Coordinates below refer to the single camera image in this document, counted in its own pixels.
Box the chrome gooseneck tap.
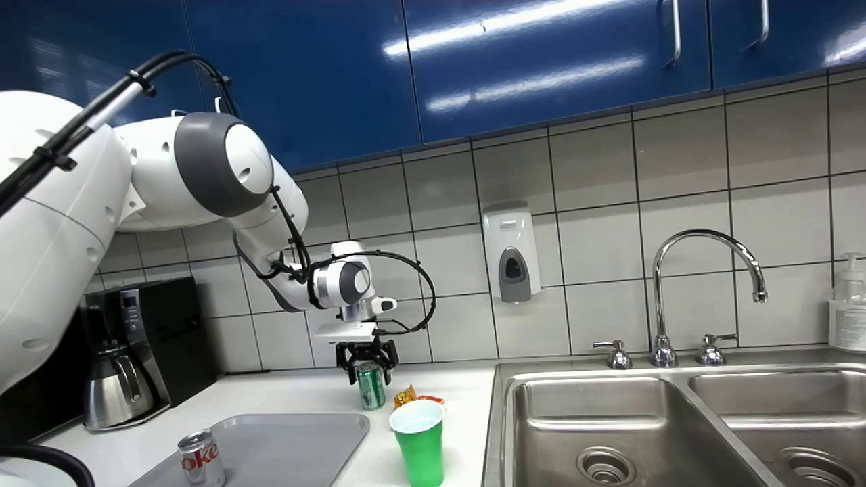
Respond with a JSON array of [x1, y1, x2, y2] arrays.
[[651, 228, 769, 369]]

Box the steel double sink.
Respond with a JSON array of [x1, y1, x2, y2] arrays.
[[481, 347, 866, 487]]

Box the chrome tap lever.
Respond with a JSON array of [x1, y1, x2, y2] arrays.
[[696, 332, 739, 367], [593, 339, 634, 370]]

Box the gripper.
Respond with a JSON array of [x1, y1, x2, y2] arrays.
[[336, 340, 399, 388]]

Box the green soda can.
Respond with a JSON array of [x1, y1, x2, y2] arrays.
[[357, 362, 387, 412]]

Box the silver soda can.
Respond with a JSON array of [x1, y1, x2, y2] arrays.
[[177, 427, 227, 487]]

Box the black cable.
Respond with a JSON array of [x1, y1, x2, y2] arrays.
[[0, 443, 96, 487]]

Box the green plastic cup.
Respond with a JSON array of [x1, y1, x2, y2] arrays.
[[388, 398, 447, 487]]

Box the orange snack packet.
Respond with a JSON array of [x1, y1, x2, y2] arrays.
[[394, 384, 446, 408]]

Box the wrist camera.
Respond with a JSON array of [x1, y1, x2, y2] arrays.
[[313, 322, 379, 344]]

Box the steel coffee carafe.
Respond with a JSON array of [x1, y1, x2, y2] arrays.
[[83, 340, 171, 434]]

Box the blue wall cabinet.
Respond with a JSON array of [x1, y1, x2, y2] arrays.
[[0, 0, 866, 175]]

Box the grey plastic tray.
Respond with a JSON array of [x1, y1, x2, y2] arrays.
[[127, 413, 371, 487]]

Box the white wall soap dispenser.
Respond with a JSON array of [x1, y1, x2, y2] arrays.
[[481, 201, 543, 304]]

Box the blue cabinet door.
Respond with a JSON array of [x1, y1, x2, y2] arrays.
[[181, 0, 425, 173], [0, 0, 207, 129], [706, 0, 866, 91], [401, 0, 714, 145]]

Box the silver cabinet door handle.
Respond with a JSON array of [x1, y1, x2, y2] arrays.
[[658, 0, 683, 68], [746, 0, 771, 53]]

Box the black coffee maker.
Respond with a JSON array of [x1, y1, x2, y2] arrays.
[[79, 275, 219, 434]]

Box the clear pump soap bottle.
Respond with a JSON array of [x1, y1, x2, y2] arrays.
[[828, 252, 866, 353]]

